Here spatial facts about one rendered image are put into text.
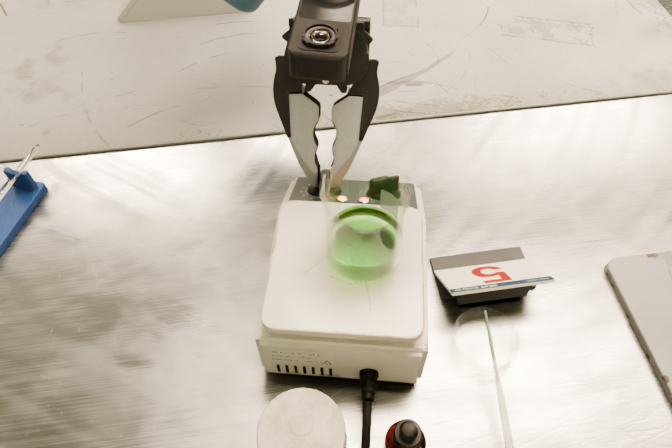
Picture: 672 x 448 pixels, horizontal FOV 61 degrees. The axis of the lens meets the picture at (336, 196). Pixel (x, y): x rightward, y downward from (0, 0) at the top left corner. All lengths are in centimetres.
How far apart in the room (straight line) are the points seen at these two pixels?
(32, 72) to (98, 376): 44
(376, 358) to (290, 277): 9
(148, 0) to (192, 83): 16
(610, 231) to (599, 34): 34
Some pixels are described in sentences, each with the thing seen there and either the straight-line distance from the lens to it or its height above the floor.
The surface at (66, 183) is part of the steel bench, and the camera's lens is 68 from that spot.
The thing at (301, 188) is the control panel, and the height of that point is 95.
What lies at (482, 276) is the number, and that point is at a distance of 53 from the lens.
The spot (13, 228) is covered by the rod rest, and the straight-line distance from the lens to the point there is 65.
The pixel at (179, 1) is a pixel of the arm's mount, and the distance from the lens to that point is 86.
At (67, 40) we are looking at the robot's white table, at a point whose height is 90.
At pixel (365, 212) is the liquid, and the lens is 44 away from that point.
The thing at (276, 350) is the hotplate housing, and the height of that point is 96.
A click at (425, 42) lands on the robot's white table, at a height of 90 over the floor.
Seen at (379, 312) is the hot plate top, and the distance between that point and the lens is 42.
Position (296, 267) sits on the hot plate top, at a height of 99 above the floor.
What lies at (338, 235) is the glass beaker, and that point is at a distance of 39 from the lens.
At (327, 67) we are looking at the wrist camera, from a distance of 41.
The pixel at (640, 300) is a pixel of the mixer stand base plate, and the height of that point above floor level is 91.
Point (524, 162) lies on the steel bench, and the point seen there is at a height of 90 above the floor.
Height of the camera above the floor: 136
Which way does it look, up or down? 51 degrees down
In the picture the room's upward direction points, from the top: 1 degrees counter-clockwise
